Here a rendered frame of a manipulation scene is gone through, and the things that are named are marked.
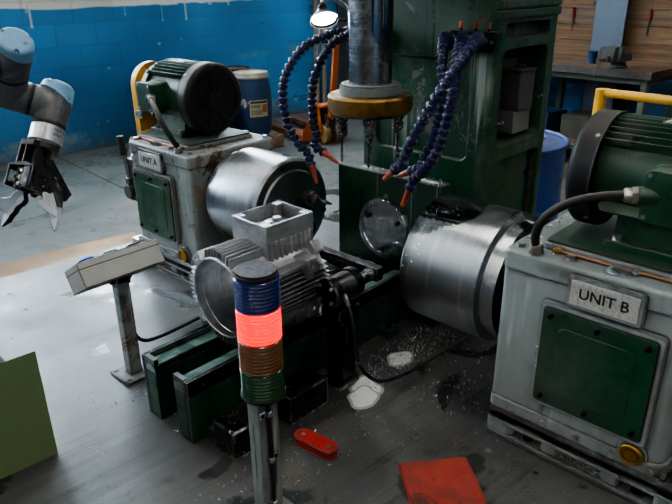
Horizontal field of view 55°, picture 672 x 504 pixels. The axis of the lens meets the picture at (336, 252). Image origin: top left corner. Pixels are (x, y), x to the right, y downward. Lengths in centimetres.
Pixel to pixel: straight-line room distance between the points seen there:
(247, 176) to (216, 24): 610
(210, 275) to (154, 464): 36
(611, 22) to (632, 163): 540
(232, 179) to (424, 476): 83
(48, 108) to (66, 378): 62
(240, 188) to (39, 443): 69
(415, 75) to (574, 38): 519
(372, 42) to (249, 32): 653
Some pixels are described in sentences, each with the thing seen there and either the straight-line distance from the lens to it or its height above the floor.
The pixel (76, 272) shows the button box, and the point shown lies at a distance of 128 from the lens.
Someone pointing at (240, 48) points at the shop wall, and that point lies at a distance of 777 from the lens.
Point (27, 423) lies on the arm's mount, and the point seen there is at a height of 88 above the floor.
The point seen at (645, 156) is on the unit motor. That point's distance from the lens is 103.
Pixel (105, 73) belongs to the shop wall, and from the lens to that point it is 701.
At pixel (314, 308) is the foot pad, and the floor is 97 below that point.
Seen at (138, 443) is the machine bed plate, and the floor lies 80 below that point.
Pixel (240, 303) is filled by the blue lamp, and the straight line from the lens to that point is 82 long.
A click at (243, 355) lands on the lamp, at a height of 110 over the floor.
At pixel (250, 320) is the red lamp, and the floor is 116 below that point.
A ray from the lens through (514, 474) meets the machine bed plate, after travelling 116.
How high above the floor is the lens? 156
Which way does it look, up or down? 23 degrees down
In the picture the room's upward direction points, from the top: 1 degrees counter-clockwise
